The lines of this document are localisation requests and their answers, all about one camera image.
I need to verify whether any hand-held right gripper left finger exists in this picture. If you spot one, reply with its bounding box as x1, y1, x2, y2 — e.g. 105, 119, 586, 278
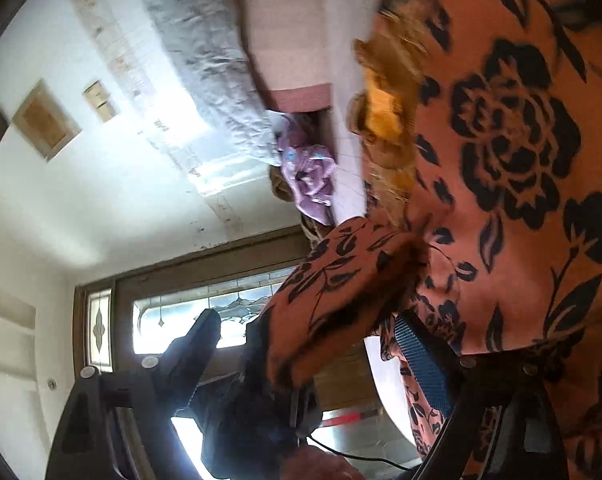
45, 308, 222, 480

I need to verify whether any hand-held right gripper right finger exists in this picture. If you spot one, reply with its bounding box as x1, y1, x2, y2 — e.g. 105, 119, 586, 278
393, 307, 572, 480

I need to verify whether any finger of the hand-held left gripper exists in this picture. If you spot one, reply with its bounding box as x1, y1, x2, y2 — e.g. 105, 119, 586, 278
245, 310, 282, 392

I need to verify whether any orange black floral garment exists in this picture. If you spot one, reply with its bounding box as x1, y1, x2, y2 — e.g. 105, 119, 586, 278
266, 0, 602, 480

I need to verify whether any person's left hand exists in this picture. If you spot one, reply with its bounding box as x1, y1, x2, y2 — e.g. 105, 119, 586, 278
280, 444, 364, 480

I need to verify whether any wooden stained glass door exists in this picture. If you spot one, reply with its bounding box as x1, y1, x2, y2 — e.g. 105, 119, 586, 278
73, 232, 388, 461

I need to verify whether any brown cloth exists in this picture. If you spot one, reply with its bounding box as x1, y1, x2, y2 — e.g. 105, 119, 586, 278
267, 162, 334, 248

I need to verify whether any purple floral cloth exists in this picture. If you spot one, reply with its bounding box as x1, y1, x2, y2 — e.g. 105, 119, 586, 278
275, 114, 340, 227

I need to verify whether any grey quilted blanket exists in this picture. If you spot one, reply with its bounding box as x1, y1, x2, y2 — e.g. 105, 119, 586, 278
133, 0, 288, 167

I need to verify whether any pink cushion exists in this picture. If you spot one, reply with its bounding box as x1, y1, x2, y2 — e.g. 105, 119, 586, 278
231, 0, 396, 113

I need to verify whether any black cable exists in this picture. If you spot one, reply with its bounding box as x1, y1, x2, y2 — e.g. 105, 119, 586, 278
305, 432, 418, 474

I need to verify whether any beige wall switch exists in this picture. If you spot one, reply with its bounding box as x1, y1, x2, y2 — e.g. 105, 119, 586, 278
83, 79, 118, 123

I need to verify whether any beige wall panel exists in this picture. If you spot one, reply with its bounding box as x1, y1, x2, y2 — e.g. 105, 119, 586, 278
12, 79, 82, 162

